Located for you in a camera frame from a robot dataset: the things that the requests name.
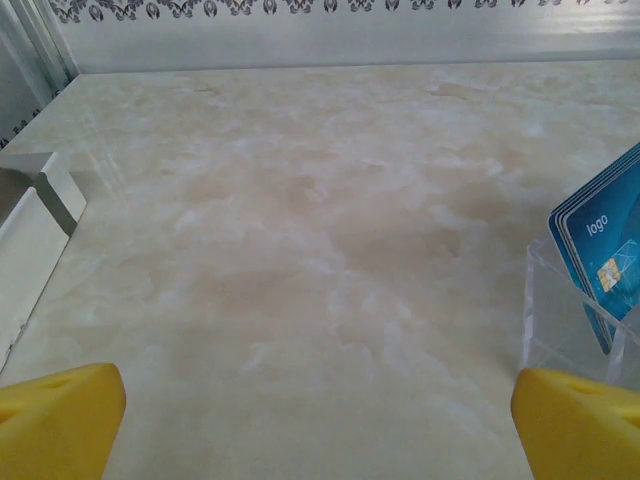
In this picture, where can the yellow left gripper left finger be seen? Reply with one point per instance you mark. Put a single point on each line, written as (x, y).
(55, 425)

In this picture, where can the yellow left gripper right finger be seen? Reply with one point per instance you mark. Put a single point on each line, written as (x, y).
(580, 435)

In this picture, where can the clear acrylic card stand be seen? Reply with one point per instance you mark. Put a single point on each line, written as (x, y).
(550, 310)

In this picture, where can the blue credit card with logo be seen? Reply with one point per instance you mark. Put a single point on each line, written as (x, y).
(610, 240)

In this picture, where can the white book with photo cover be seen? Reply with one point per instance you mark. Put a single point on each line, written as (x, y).
(30, 250)

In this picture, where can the aluminium frame corner post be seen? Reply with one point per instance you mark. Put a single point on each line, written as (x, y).
(45, 45)

